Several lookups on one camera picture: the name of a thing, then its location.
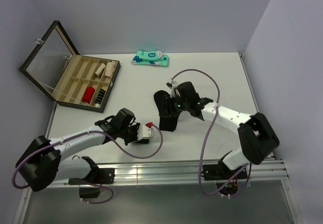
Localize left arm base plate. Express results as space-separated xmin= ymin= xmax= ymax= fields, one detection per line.
xmin=68 ymin=168 xmax=115 ymax=185

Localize beige rolled sock right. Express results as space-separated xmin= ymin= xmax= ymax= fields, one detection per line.
xmin=104 ymin=61 xmax=116 ymax=77

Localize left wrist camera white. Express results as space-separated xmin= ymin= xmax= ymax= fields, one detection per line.
xmin=137 ymin=122 xmax=154 ymax=140

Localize black wooden organizer box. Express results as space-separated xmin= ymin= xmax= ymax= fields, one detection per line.
xmin=19 ymin=20 xmax=121 ymax=113

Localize beige rolled sock left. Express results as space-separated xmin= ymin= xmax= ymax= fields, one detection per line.
xmin=94 ymin=63 xmax=106 ymax=78

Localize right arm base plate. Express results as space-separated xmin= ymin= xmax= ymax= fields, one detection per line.
xmin=200 ymin=164 xmax=241 ymax=181

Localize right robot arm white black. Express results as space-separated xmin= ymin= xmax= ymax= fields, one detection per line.
xmin=158 ymin=80 xmax=280 ymax=179

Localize mint green folded socks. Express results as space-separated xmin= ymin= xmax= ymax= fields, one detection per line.
xmin=131 ymin=50 xmax=169 ymax=67

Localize aluminium frame rail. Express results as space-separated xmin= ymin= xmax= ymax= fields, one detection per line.
xmin=49 ymin=158 xmax=289 ymax=187

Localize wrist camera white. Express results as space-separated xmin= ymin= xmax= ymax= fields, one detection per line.
xmin=166 ymin=79 xmax=179 ymax=97
xmin=137 ymin=122 xmax=154 ymax=140

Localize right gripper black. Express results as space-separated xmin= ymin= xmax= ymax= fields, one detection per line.
xmin=158 ymin=93 xmax=190 ymax=118

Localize red rolled sock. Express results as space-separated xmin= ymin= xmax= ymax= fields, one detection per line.
xmin=82 ymin=86 xmax=95 ymax=104

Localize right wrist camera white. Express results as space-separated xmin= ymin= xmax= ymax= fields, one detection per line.
xmin=166 ymin=79 xmax=179 ymax=97

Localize beige rolled sock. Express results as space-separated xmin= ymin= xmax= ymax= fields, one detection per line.
xmin=104 ymin=61 xmax=116 ymax=77
xmin=94 ymin=63 xmax=106 ymax=78

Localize black white striped rolled sock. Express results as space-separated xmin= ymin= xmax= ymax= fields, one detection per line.
xmin=94 ymin=88 xmax=106 ymax=108

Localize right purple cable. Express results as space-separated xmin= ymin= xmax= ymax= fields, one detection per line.
xmin=171 ymin=69 xmax=252 ymax=197

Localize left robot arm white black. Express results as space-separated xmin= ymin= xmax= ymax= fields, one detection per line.
xmin=14 ymin=108 xmax=154 ymax=192

